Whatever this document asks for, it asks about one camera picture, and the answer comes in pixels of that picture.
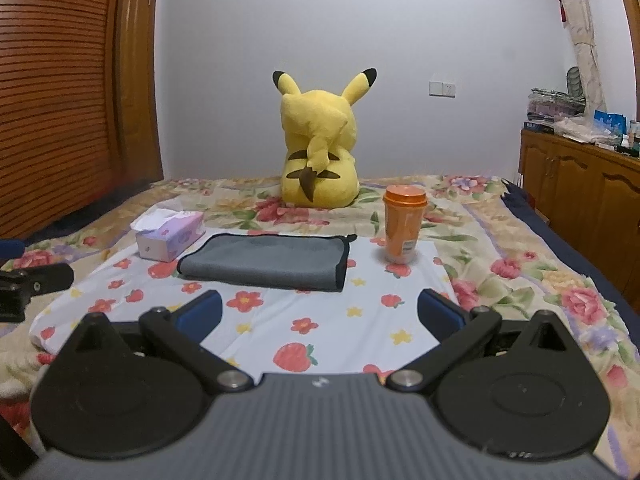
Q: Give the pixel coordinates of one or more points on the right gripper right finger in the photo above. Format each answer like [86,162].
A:
[462,336]

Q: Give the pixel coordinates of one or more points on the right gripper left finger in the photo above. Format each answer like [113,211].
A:
[177,337]

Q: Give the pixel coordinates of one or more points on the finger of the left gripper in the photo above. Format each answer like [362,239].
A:
[11,249]

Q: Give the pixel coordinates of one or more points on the purple and grey towel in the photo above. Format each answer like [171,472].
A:
[316,263]

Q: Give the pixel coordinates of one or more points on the white strawberry print cloth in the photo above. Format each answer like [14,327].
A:
[370,326]

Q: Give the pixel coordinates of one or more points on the floral bed quilt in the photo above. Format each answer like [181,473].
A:
[496,250]

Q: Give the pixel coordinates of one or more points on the purple tissue box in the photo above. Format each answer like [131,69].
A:
[163,234]

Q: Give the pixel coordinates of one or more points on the orange plastic cup with lid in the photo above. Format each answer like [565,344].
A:
[404,210]

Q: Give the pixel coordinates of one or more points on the wooden louvered wardrobe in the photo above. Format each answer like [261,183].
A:
[78,110]

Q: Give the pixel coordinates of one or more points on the wooden cabinet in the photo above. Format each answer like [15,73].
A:
[591,198]

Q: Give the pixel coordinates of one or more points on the clutter pile on cabinet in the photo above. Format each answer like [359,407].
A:
[566,114]

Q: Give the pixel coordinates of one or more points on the yellow Pikachu plush toy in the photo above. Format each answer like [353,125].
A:
[320,132]

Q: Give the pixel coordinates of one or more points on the floral curtain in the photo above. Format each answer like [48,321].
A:
[581,28]

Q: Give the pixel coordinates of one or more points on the white wall switch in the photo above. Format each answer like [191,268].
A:
[442,89]

